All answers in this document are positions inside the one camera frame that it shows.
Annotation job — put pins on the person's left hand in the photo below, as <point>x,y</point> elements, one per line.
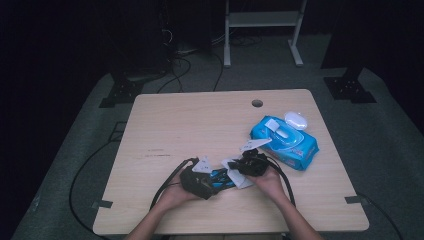
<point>176,196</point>

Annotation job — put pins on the white oval plastic lid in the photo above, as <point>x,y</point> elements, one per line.
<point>296,120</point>

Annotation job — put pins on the white wet wipe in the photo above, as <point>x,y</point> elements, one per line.
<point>241,182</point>

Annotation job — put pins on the dark tape piece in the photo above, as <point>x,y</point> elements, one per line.
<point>101,204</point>
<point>355,199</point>

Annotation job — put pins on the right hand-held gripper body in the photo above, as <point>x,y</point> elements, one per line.
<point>253,163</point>

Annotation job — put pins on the black stand base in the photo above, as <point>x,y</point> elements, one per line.
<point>348,88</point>
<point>121,91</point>

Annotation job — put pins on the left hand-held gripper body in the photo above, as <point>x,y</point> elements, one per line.
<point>196,183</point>

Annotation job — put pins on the blue wet wipes pack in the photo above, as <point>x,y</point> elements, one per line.
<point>300,146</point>

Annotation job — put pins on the person's right hand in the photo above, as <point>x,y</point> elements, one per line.
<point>270,185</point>

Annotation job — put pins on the dark computer tower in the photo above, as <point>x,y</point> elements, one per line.
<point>140,40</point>

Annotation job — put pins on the white metal table frame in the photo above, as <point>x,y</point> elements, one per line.
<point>263,19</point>

